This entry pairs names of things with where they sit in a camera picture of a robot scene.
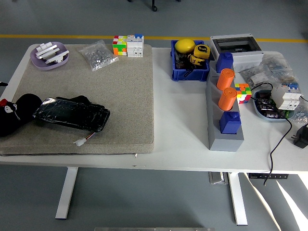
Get white table leg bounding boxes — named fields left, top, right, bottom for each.
left=227, top=172, right=248, bottom=226
left=55, top=167, right=79, bottom=220

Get silver flat bar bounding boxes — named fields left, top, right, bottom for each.
left=35, top=45, right=61, bottom=60

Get clear bag of coloured parts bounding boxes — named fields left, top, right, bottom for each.
left=261, top=52, right=296, bottom=85

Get white breaker stack blue top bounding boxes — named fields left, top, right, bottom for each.
left=127, top=34, right=145, bottom=58

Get dark metal tool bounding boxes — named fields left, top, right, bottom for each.
left=175, top=51, right=191, bottom=71

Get small colourful puzzle cube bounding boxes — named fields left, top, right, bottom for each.
left=234, top=83, right=253, bottom=105

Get grey metal box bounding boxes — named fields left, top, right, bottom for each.
left=208, top=171, right=230, bottom=185

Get black circuit modules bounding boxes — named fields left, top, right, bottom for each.
left=255, top=92, right=287, bottom=118

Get black padding cloth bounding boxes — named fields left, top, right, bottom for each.
left=55, top=95, right=106, bottom=109

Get purple oval tray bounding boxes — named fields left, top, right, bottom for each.
left=29, top=41, right=70, bottom=71

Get clear bag of metal rings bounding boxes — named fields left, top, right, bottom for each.
left=295, top=105, right=308, bottom=126

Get blue square peg block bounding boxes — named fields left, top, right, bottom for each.
left=216, top=51, right=234, bottom=74
left=218, top=111, right=242, bottom=134

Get black table control panel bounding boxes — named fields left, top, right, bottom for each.
left=248, top=172, right=290, bottom=180

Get white connector with red wires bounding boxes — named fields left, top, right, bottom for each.
left=73, top=133, right=95, bottom=147

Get large colourful puzzle cube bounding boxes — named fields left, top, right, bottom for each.
left=112, top=35, right=128, bottom=56

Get blue plastic bin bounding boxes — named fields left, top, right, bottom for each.
left=170, top=39, right=211, bottom=82

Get light blue oval tray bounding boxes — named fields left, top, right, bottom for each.
left=252, top=89, right=297, bottom=123

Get long grey block holder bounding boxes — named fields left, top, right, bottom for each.
left=205, top=60, right=245, bottom=152

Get clear bag of metal nuts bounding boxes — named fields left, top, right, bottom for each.
left=77, top=39, right=119, bottom=72

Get orange cylinder peg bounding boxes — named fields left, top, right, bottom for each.
left=218, top=87, right=238, bottom=111
left=216, top=68, right=236, bottom=91

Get yellow round ball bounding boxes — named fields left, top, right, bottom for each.
left=175, top=38, right=196, bottom=54

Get grey-brown mat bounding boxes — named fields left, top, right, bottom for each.
left=0, top=44, right=154, bottom=156

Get white T-shaped bracket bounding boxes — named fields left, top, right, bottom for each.
left=44, top=50, right=70, bottom=65

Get grey electrical enclosure box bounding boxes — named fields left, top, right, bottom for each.
left=208, top=33, right=264, bottom=73

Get black power adapter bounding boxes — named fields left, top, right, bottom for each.
left=292, top=124, right=308, bottom=149

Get white slotted block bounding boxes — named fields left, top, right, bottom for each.
left=39, top=41, right=55, bottom=52

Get clear bag of grey parts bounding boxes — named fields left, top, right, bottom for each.
left=239, top=66, right=276, bottom=89

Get black cable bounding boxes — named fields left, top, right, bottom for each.
left=250, top=82, right=294, bottom=186

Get white circuit breaker blue clips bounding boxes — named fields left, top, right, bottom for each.
left=271, top=83, right=302, bottom=112

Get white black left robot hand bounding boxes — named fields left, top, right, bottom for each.
left=0, top=81, right=22, bottom=121

